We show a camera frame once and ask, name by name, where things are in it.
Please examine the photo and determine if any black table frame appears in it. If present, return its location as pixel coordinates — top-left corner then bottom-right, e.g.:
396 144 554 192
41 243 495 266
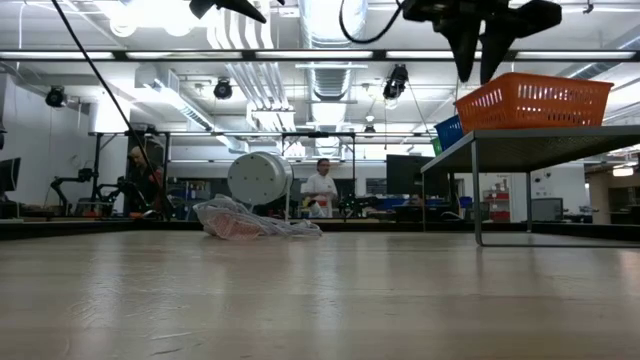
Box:
0 218 640 242

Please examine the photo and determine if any white cylindrical device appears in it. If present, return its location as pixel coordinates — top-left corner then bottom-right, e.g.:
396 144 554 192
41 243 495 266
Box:
226 151 296 207

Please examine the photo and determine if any black camera cable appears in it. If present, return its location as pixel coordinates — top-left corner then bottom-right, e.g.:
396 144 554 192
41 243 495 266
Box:
338 0 407 45

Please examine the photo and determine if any grey perforated metal shelf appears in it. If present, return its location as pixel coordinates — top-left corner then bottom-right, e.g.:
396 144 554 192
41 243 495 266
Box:
420 124 640 249

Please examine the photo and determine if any silver ventilation duct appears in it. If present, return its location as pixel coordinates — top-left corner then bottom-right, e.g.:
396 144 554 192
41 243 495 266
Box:
299 0 369 104

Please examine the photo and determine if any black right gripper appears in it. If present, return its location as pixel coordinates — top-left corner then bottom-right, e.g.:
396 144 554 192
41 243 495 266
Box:
402 0 564 86

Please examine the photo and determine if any black metal frame stand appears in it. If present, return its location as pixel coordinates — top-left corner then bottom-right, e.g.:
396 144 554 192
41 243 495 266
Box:
88 129 358 221

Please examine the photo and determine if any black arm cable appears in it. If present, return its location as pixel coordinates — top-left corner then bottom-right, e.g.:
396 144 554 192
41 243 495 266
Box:
49 0 169 222

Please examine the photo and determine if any black monitor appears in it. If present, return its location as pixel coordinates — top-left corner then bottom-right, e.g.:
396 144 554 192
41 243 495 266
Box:
0 156 22 194
385 154 437 198

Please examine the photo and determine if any orange-red plastic basket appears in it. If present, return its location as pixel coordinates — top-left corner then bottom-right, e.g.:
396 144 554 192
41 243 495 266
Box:
454 72 615 135

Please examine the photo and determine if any black overhead light bar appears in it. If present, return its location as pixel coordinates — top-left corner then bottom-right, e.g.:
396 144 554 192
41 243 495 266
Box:
0 48 640 64

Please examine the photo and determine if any clear plastic bag red print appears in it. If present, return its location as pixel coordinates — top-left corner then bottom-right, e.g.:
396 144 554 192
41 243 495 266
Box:
193 194 269 241

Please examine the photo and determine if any black ceiling-hung device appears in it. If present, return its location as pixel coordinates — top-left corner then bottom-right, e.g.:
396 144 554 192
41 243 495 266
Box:
382 63 410 101
44 85 67 109
212 78 234 101

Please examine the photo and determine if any blue plastic basket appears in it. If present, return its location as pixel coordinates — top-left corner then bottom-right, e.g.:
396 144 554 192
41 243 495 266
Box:
433 114 467 153

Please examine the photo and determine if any person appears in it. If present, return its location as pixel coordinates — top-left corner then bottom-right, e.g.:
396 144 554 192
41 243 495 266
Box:
301 158 340 219
124 145 165 215

